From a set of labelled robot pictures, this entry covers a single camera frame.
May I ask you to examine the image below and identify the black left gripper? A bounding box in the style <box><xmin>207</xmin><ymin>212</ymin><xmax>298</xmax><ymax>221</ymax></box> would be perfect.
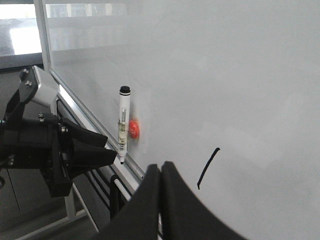
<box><xmin>0</xmin><ymin>67</ymin><xmax>117</xmax><ymax>198</ymax></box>

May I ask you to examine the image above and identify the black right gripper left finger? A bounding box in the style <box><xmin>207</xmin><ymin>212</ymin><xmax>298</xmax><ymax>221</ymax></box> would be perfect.
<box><xmin>93</xmin><ymin>164</ymin><xmax>160</xmax><ymax>240</ymax></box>

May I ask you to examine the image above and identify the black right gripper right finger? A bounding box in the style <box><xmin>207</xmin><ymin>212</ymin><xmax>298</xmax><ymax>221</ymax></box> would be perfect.
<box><xmin>160</xmin><ymin>161</ymin><xmax>244</xmax><ymax>240</ymax></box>

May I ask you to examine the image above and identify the white black whiteboard marker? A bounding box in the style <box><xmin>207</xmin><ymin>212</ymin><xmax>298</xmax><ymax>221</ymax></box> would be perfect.
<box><xmin>118</xmin><ymin>85</ymin><xmax>131</xmax><ymax>165</ymax></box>

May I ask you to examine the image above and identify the white horizontal stand rod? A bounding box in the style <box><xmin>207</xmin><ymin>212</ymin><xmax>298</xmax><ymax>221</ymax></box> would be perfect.
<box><xmin>113</xmin><ymin>178</ymin><xmax>131</xmax><ymax>201</ymax></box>

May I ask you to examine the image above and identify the red round magnet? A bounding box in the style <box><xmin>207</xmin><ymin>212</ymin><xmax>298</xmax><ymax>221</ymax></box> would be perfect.
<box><xmin>128</xmin><ymin>119</ymin><xmax>140</xmax><ymax>139</ymax></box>

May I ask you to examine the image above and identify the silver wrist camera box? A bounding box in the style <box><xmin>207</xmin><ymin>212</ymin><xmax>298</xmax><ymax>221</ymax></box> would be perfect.
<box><xmin>31</xmin><ymin>65</ymin><xmax>59</xmax><ymax>108</ymax></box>

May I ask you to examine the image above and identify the white whiteboard with aluminium frame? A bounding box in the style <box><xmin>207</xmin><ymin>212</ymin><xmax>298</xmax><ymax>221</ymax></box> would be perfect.
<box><xmin>34</xmin><ymin>0</ymin><xmax>320</xmax><ymax>240</ymax></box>

